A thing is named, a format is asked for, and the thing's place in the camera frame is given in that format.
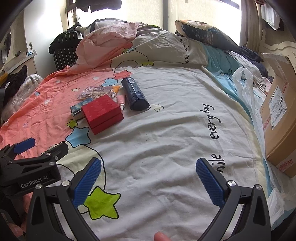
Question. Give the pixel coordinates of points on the black striped suitcase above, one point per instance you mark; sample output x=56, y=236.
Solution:
x=62, y=46

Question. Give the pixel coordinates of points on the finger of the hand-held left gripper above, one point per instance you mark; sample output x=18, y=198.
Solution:
x=24, y=144
x=57, y=151

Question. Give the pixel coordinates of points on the white nightstand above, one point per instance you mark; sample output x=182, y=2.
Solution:
x=23, y=60

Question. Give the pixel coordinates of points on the printed pillow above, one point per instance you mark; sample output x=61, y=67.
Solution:
x=203, y=32

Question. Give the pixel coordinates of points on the beige curtain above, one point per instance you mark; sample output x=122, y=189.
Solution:
x=248, y=23

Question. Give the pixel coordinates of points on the clear plastic bag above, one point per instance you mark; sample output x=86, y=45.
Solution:
x=27, y=85

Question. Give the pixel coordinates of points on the white plastic bag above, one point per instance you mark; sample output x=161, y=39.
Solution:
x=247, y=90
x=277, y=201

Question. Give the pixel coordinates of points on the dark blue duvet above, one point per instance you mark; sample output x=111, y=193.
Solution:
x=252, y=55

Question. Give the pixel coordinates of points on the cardboard box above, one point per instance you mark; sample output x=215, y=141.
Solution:
x=279, y=129

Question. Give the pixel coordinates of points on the white hanging garment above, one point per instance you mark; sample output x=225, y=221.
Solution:
x=272, y=18

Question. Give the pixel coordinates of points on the red gift box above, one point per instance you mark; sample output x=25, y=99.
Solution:
x=101, y=113

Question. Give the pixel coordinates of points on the black cloth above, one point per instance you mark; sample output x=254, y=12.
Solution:
x=16, y=78

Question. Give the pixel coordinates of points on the cream headboard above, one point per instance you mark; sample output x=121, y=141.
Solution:
x=277, y=46

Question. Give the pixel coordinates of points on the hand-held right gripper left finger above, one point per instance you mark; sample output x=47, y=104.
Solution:
x=87, y=183

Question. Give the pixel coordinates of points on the clear packet of clips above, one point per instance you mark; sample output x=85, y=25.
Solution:
x=92, y=92

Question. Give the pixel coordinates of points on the dark hanging jacket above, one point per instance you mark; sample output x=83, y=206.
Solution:
x=99, y=5

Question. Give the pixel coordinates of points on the pink tube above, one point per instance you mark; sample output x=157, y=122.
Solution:
x=120, y=100

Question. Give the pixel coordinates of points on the pink quilt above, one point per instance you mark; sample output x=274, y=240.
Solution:
x=101, y=44

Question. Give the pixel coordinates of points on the dark blue bottle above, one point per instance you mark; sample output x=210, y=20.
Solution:
x=134, y=95

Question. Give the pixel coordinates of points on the orange tube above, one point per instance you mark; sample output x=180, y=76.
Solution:
x=115, y=90

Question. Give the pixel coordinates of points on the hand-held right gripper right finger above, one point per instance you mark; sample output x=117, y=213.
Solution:
x=209, y=185

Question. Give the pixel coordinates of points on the person's right hand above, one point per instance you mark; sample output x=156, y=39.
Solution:
x=161, y=237

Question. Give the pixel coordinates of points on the small blue card box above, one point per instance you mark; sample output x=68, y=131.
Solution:
x=77, y=110

